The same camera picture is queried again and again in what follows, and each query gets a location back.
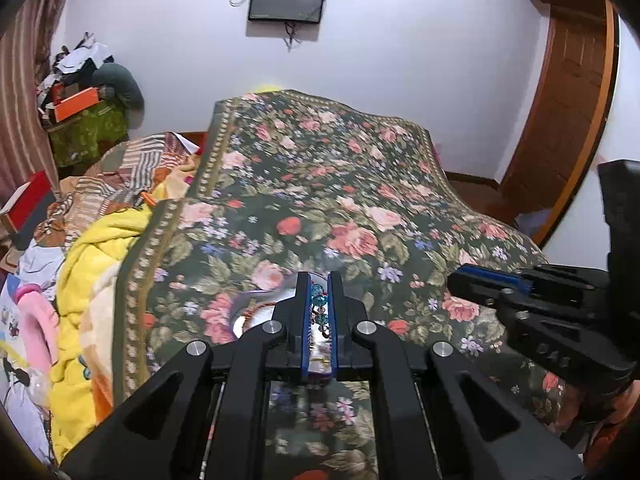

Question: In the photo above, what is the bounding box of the red box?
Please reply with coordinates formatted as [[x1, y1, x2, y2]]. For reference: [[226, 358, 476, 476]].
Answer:
[[0, 171, 51, 233]]

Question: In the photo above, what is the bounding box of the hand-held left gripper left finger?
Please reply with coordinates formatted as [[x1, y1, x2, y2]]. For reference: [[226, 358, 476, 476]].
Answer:
[[60, 271, 313, 480]]

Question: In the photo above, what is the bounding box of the floral blanket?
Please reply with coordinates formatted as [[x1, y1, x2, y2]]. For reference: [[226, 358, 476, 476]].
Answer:
[[112, 89, 576, 480]]

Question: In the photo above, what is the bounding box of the striped brown curtain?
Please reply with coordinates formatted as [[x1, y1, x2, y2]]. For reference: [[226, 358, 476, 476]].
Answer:
[[0, 0, 83, 206]]

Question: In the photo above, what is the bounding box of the pale plastic bag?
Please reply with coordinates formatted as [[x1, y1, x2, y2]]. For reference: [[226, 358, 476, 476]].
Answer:
[[515, 209, 553, 241]]

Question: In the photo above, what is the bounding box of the pink plush cloth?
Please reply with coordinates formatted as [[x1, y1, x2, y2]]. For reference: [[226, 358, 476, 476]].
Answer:
[[17, 282, 58, 376]]

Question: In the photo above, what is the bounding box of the white printed cloth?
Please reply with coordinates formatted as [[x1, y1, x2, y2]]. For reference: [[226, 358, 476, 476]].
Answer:
[[0, 240, 66, 466]]

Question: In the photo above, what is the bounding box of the pile of papers and clothes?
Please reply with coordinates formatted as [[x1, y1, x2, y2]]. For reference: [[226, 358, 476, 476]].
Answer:
[[37, 32, 111, 106]]

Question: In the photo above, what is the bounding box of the grey jacket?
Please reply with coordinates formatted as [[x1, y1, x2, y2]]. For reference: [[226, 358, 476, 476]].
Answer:
[[92, 62, 146, 111]]

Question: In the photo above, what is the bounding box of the orange box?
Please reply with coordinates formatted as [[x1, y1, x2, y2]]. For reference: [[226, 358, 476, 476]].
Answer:
[[52, 87, 100, 123]]

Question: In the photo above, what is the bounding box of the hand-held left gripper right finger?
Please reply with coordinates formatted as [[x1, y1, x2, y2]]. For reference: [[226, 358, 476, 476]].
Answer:
[[327, 271, 586, 480]]

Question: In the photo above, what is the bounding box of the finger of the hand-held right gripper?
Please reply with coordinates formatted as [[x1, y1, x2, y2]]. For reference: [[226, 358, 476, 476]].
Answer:
[[446, 271, 636, 386], [457, 263, 611, 293]]

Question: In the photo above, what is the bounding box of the red beaded bracelet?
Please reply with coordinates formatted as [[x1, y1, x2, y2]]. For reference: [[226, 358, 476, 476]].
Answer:
[[245, 300, 281, 321]]

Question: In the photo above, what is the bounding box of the wooden door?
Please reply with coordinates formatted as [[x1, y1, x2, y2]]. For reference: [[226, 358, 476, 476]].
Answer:
[[500, 5, 618, 216]]

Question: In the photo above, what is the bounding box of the yellow blanket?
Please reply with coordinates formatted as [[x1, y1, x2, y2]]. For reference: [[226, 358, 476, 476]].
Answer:
[[50, 205, 156, 463]]

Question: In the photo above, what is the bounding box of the green cloth-covered cabinet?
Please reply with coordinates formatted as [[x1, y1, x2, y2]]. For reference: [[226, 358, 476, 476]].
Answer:
[[47, 102, 128, 168]]

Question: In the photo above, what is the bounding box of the person's right forearm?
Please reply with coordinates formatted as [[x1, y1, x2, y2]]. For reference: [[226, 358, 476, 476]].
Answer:
[[580, 375, 640, 480]]

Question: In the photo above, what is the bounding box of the teal beaded bracelet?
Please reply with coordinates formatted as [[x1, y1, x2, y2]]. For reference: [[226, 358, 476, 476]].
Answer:
[[308, 284, 332, 348]]

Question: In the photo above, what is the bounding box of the striped patchwork quilt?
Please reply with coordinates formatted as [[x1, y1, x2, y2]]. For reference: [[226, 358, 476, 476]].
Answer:
[[35, 132, 201, 246]]

